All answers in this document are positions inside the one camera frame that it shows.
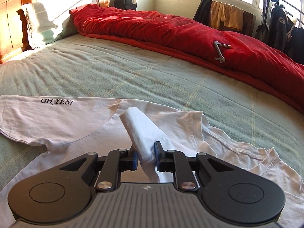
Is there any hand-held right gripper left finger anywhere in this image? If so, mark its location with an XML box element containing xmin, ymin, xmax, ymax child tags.
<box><xmin>59</xmin><ymin>145</ymin><xmax>138</xmax><ymax>192</ymax></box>

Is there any black jacket with round patch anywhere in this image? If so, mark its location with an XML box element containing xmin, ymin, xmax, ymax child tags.
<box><xmin>255</xmin><ymin>3</ymin><xmax>289</xmax><ymax>53</ymax></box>

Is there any white printed t-shirt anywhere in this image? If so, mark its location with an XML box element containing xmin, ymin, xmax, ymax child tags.
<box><xmin>0</xmin><ymin>95</ymin><xmax>301</xmax><ymax>228</ymax></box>

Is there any orange draped cloth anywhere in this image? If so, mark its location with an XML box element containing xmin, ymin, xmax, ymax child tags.
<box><xmin>209</xmin><ymin>1</ymin><xmax>245</xmax><ymax>31</ymax></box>

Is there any grey metal crank handle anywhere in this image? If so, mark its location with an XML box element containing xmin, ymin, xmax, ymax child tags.
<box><xmin>213</xmin><ymin>40</ymin><xmax>232</xmax><ymax>63</ymax></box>

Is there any black hanging garment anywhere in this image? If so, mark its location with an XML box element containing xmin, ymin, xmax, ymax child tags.
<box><xmin>285</xmin><ymin>26</ymin><xmax>304</xmax><ymax>64</ymax></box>

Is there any black draped cloth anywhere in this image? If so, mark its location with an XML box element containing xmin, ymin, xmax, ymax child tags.
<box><xmin>193</xmin><ymin>0</ymin><xmax>213</xmax><ymax>26</ymax></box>

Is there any green and white pillow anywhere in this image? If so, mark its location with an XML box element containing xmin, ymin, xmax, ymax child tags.
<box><xmin>17</xmin><ymin>0</ymin><xmax>98</xmax><ymax>51</ymax></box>

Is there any beige hanging garment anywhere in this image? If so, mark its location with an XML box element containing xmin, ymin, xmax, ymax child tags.
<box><xmin>286</xmin><ymin>17</ymin><xmax>296</xmax><ymax>38</ymax></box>

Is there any wooden headboard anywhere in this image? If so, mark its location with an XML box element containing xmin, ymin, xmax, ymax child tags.
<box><xmin>0</xmin><ymin>0</ymin><xmax>108</xmax><ymax>64</ymax></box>

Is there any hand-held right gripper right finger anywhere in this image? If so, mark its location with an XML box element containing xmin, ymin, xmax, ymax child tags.
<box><xmin>154</xmin><ymin>141</ymin><xmax>234</xmax><ymax>192</ymax></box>

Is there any brown chair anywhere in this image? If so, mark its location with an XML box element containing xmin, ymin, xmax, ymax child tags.
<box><xmin>242</xmin><ymin>11</ymin><xmax>257</xmax><ymax>37</ymax></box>

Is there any red duvet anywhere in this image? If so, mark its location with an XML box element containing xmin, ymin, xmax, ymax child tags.
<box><xmin>69</xmin><ymin>4</ymin><xmax>304</xmax><ymax>113</ymax></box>

